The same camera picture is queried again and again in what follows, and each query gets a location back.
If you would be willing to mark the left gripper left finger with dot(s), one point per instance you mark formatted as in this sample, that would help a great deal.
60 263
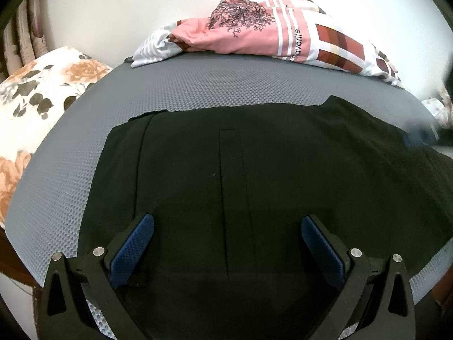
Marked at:
71 283

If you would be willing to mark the grey mesh mattress topper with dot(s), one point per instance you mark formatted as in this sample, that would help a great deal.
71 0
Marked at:
48 206

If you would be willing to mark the black pants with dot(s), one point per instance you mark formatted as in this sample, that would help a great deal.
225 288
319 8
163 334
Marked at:
228 188

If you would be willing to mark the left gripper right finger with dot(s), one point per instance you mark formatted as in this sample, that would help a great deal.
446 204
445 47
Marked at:
375 292

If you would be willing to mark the white dotted cloth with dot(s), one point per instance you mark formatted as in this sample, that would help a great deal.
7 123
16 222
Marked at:
440 107

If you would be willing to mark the white grey striped cloth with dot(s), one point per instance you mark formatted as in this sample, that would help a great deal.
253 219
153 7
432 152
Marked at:
156 47

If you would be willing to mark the white orange floral pillow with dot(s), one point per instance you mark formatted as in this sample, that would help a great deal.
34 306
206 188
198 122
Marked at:
32 101

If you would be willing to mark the pink checked folded blanket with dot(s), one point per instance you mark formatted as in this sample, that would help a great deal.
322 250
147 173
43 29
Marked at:
291 30

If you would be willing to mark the brown striped curtain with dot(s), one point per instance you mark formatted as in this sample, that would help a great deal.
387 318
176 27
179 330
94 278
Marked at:
22 40

